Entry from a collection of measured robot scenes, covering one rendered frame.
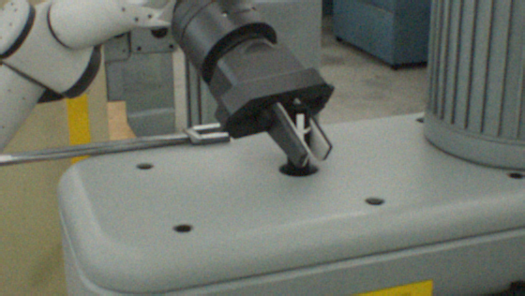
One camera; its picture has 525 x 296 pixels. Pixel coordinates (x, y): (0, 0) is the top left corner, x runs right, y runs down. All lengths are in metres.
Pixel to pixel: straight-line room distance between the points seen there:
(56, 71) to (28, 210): 1.58
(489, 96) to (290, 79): 0.19
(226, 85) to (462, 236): 0.26
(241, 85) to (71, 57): 0.36
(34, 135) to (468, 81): 1.88
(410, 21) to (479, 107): 7.41
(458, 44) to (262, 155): 0.22
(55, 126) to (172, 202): 1.83
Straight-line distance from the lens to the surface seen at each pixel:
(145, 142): 0.87
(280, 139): 0.79
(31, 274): 2.74
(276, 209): 0.73
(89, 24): 1.02
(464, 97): 0.83
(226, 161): 0.83
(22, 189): 2.62
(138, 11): 0.98
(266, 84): 0.79
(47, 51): 1.07
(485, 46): 0.81
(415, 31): 8.28
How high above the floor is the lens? 2.19
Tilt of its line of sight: 21 degrees down
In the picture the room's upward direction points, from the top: straight up
